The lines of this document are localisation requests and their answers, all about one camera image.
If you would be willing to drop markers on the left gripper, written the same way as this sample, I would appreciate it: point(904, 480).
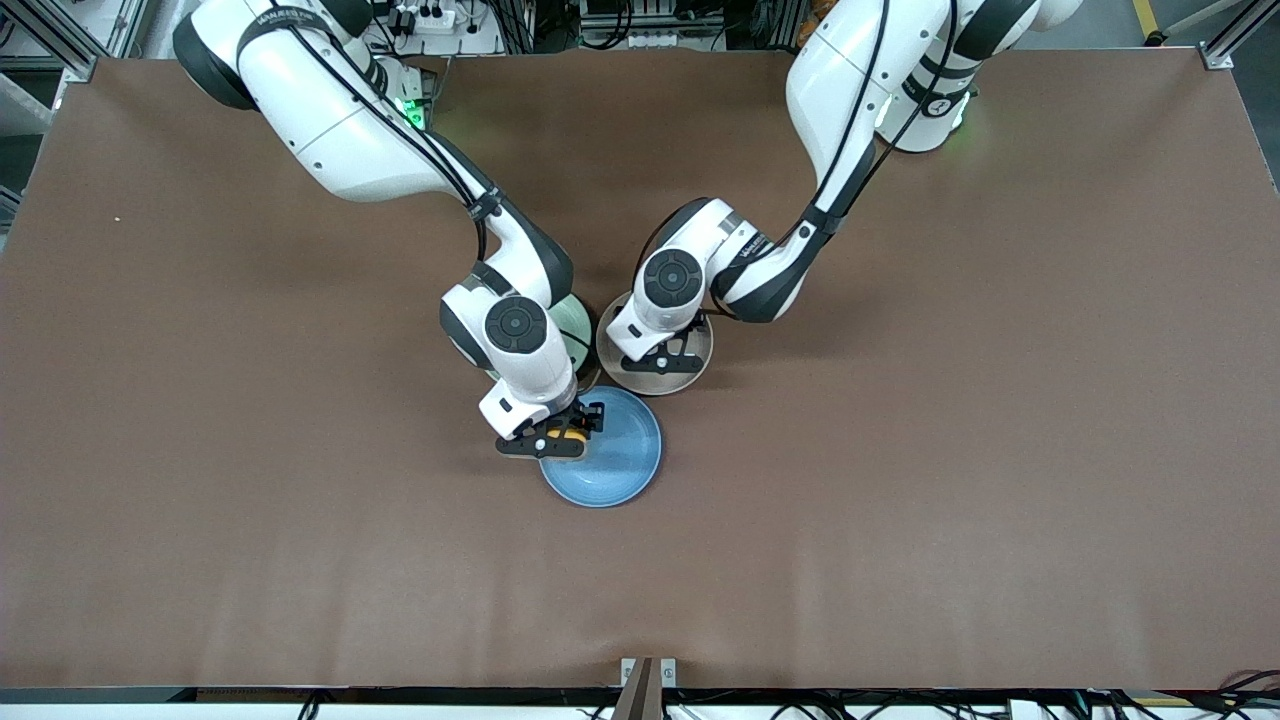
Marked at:
point(697, 321)

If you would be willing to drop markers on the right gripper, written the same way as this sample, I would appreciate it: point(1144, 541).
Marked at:
point(588, 415)

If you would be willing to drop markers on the yellow lemon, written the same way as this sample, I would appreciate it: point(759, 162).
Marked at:
point(573, 435)

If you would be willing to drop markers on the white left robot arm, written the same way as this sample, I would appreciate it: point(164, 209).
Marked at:
point(850, 90)

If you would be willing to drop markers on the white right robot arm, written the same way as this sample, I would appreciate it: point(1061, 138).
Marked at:
point(340, 130)

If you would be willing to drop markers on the beige round plate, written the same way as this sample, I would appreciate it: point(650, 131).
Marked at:
point(640, 380)

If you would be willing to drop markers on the blue round plate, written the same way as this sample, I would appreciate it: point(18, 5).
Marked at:
point(620, 465)

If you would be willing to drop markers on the light green round plate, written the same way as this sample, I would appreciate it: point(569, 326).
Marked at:
point(577, 330)

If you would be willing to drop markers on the white power strip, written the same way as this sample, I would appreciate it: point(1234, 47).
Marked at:
point(425, 17)

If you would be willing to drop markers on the metal table edge bracket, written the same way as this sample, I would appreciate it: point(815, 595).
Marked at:
point(648, 685)

